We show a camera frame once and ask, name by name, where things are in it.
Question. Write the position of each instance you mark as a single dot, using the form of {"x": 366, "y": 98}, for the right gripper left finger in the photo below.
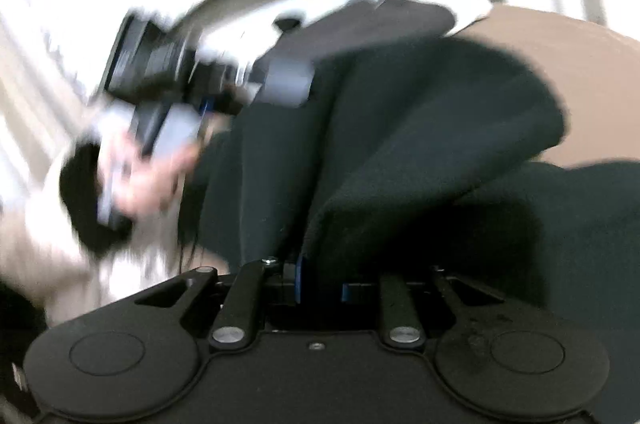
{"x": 292, "y": 279}

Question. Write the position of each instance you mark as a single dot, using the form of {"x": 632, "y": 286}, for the black garment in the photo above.
{"x": 507, "y": 155}

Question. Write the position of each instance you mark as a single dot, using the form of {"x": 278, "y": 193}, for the person's left hand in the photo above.
{"x": 142, "y": 186}

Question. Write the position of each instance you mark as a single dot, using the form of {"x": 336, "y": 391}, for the person's white clothing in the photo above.
{"x": 65, "y": 250}

